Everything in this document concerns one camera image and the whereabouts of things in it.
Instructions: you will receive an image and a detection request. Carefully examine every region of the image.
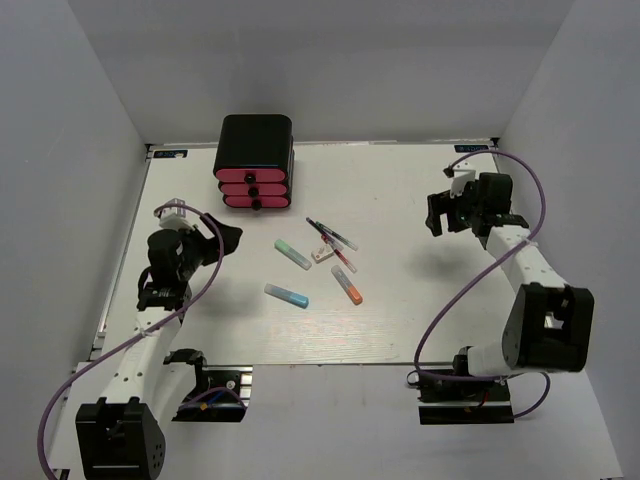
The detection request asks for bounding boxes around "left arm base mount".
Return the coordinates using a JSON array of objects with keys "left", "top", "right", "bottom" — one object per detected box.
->
[{"left": 164, "top": 349, "right": 253, "bottom": 423}]

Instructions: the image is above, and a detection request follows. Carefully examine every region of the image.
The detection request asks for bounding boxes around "blue corner label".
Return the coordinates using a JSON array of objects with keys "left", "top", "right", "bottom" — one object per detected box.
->
[
  {"left": 153, "top": 149, "right": 188, "bottom": 159},
  {"left": 454, "top": 144, "right": 489, "bottom": 154}
]

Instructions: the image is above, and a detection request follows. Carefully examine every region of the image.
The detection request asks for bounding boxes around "left blue corner label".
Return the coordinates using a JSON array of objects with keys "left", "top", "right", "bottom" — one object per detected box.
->
[{"left": 153, "top": 149, "right": 188, "bottom": 159}]

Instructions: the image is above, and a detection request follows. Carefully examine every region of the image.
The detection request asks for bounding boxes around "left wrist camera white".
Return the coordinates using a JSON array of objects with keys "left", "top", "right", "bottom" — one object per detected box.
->
[{"left": 154, "top": 198, "right": 198, "bottom": 232}]

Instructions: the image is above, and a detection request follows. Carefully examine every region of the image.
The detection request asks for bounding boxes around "right blue corner label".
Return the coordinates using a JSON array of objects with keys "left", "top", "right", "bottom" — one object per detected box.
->
[{"left": 454, "top": 144, "right": 489, "bottom": 154}]

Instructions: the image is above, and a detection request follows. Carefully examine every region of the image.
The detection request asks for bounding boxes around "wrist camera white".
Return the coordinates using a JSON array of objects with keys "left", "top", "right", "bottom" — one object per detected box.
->
[
  {"left": 444, "top": 161, "right": 476, "bottom": 198},
  {"left": 154, "top": 198, "right": 198, "bottom": 232}
]

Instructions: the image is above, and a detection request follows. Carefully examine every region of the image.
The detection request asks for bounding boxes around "pink drawer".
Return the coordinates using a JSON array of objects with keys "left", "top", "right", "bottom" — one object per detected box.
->
[
  {"left": 214, "top": 168, "right": 287, "bottom": 184},
  {"left": 223, "top": 195, "right": 291, "bottom": 211},
  {"left": 218, "top": 183, "right": 288, "bottom": 198}
]

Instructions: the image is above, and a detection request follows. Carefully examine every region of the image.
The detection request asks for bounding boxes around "green pen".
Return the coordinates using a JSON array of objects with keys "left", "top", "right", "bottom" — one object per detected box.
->
[{"left": 315, "top": 221, "right": 358, "bottom": 251}]

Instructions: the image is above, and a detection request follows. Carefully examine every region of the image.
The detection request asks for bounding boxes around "pink top drawer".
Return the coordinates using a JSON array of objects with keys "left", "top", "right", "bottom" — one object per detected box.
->
[{"left": 214, "top": 168, "right": 287, "bottom": 184}]

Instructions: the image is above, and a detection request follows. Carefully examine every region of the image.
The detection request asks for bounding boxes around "blue highlighter marker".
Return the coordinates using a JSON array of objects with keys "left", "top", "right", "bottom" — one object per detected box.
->
[{"left": 264, "top": 283, "right": 309, "bottom": 309}]

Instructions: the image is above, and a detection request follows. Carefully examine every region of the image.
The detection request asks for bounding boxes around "orange highlighter marker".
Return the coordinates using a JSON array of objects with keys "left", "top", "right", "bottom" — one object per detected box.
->
[{"left": 331, "top": 265, "right": 363, "bottom": 305}]

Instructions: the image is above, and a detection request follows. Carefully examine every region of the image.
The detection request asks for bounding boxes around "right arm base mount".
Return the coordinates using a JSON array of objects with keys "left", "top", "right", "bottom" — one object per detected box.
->
[{"left": 406, "top": 370, "right": 514, "bottom": 426}]

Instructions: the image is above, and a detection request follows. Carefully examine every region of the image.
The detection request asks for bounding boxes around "green highlighter marker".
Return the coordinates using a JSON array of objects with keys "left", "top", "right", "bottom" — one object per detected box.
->
[{"left": 274, "top": 239, "right": 311, "bottom": 270}]

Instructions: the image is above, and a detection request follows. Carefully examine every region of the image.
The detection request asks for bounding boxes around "red pen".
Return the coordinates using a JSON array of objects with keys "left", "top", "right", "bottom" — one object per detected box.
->
[{"left": 321, "top": 234, "right": 357, "bottom": 273}]

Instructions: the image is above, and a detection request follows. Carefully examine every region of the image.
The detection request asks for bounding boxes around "white eraser block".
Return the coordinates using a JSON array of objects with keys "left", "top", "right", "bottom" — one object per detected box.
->
[{"left": 311, "top": 245, "right": 334, "bottom": 264}]

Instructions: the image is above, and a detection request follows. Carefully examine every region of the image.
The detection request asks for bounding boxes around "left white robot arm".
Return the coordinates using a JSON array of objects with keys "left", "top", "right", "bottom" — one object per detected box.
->
[{"left": 75, "top": 208, "right": 242, "bottom": 479}]

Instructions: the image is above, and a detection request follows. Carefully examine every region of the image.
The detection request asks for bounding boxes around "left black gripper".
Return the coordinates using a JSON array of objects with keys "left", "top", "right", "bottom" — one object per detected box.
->
[{"left": 178, "top": 213, "right": 243, "bottom": 281}]

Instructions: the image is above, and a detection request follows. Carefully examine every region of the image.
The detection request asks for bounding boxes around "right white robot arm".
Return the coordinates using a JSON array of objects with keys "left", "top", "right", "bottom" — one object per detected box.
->
[{"left": 426, "top": 170, "right": 595, "bottom": 399}]

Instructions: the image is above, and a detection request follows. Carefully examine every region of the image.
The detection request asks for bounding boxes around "black drawer cabinet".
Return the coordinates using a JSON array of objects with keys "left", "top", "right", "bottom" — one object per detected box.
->
[{"left": 213, "top": 114, "right": 295, "bottom": 200}]

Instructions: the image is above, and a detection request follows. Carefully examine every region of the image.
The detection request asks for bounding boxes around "pink bottom drawer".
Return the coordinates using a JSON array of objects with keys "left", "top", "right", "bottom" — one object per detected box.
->
[{"left": 223, "top": 195, "right": 291, "bottom": 211}]

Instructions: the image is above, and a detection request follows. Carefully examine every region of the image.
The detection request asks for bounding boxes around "purple pen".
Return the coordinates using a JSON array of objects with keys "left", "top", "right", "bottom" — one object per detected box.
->
[{"left": 305, "top": 217, "right": 343, "bottom": 251}]

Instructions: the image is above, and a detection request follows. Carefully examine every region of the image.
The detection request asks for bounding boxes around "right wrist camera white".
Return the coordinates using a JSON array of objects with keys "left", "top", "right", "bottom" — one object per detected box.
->
[{"left": 444, "top": 161, "right": 476, "bottom": 198}]

